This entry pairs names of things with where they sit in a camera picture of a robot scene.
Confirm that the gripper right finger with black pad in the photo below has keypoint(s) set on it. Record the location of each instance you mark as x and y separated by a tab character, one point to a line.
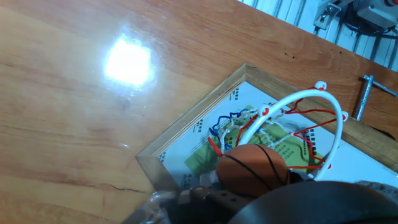
297	176

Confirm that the gripper left finger with grey pad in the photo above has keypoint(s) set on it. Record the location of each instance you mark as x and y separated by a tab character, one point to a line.
214	197

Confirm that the small orange basketball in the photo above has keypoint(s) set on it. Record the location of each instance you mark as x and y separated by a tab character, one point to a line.
248	168

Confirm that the red white blue net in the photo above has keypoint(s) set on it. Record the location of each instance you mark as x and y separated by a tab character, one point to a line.
303	138

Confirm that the wooden framed toy backboard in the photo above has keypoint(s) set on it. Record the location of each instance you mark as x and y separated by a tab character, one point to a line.
199	124

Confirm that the silver threaded bolt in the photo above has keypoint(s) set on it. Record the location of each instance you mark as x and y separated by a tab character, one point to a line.
362	99

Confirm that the large varnished wooden board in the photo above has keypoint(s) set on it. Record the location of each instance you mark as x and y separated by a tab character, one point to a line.
77	124

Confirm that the grey box red button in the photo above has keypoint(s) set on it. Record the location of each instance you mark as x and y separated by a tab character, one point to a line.
376	12

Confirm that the aluminium corner bracket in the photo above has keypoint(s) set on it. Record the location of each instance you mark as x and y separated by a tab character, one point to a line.
325	15

